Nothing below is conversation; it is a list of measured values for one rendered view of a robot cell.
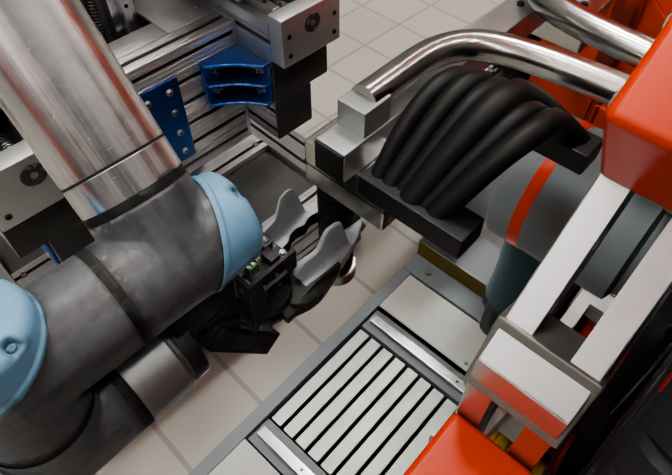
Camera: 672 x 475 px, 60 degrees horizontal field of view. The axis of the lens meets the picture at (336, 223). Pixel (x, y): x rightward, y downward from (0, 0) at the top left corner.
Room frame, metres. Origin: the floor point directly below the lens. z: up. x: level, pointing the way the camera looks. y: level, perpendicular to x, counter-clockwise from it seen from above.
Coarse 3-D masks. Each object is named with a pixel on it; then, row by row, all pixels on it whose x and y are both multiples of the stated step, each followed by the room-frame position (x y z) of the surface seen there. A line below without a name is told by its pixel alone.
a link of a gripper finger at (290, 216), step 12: (288, 192) 0.36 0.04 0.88; (288, 204) 0.36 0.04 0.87; (300, 204) 0.37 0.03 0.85; (312, 204) 0.38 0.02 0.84; (276, 216) 0.35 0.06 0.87; (288, 216) 0.36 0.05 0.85; (300, 216) 0.37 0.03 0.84; (312, 216) 0.37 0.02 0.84; (264, 228) 0.34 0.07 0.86; (276, 228) 0.34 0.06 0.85; (288, 228) 0.35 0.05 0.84; (300, 228) 0.36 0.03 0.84; (276, 240) 0.34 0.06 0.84; (288, 240) 0.34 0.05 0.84
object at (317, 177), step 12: (336, 120) 0.38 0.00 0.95; (312, 144) 0.36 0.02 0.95; (312, 156) 0.35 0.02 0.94; (312, 168) 0.35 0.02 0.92; (312, 180) 0.35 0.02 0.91; (324, 180) 0.34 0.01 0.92; (348, 180) 0.33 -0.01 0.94; (336, 192) 0.33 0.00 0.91; (348, 192) 0.33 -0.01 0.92; (348, 204) 0.33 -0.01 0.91; (360, 204) 0.32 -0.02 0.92; (372, 204) 0.31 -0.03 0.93; (372, 216) 0.31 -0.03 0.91; (384, 216) 0.30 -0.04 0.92; (384, 228) 0.30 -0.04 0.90
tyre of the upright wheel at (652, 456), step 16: (624, 352) 0.35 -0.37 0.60; (656, 384) 0.13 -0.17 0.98; (656, 400) 0.11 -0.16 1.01; (640, 416) 0.11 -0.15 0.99; (656, 416) 0.10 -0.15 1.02; (624, 432) 0.11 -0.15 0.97; (640, 432) 0.10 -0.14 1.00; (656, 432) 0.09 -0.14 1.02; (560, 448) 0.22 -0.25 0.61; (608, 448) 0.11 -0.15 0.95; (624, 448) 0.09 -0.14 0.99; (640, 448) 0.09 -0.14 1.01; (656, 448) 0.09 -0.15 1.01; (592, 464) 0.11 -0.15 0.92; (608, 464) 0.09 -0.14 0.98; (624, 464) 0.09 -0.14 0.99; (640, 464) 0.08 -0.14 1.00; (656, 464) 0.08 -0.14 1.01
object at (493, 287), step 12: (504, 240) 0.51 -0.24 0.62; (504, 252) 0.50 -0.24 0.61; (516, 252) 0.48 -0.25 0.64; (504, 264) 0.49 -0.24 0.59; (516, 264) 0.47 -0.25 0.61; (528, 264) 0.46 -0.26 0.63; (492, 276) 0.51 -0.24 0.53; (504, 276) 0.48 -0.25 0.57; (516, 276) 0.47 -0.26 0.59; (528, 276) 0.46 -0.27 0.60; (492, 288) 0.49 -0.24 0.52; (504, 288) 0.48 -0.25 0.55; (516, 288) 0.46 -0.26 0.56; (492, 300) 0.48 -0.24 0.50; (504, 300) 0.47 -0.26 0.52
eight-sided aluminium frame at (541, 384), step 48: (624, 192) 0.21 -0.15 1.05; (576, 240) 0.20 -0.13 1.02; (528, 288) 0.18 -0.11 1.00; (624, 288) 0.17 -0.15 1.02; (528, 336) 0.16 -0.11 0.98; (576, 336) 0.16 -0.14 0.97; (624, 336) 0.15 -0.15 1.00; (480, 384) 0.15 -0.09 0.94; (528, 384) 0.14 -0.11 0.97; (576, 384) 0.13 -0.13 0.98; (528, 432) 0.13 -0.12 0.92
